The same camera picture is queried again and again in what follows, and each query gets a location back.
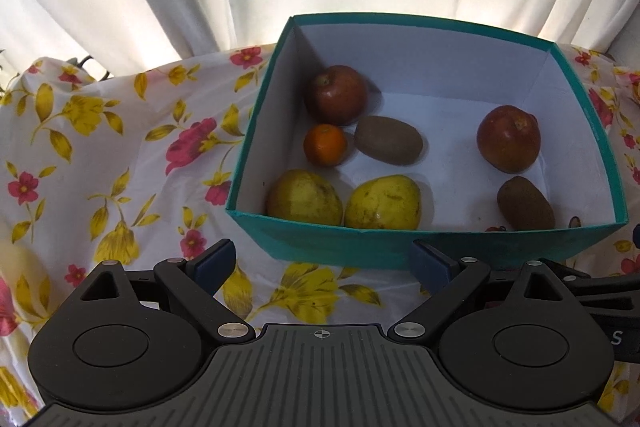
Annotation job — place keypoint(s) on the yellow pear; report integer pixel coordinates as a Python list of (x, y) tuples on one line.
[(386, 203)]

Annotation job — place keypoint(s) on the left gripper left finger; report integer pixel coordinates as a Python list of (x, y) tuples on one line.
[(190, 287)]

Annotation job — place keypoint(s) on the yellow-green pear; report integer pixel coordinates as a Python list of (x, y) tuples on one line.
[(303, 196)]

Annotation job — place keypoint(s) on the red apple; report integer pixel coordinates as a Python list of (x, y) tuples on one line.
[(338, 95), (509, 139)]

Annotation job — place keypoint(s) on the brown kiwi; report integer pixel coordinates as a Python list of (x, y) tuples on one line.
[(523, 206), (389, 140)]

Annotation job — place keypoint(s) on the teal cardboard box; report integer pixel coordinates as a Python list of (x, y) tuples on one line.
[(441, 77)]

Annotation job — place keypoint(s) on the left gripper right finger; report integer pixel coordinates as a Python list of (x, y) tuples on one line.
[(450, 282)]

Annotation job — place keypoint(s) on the small orange mandarin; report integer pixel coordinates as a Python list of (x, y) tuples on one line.
[(325, 145)]

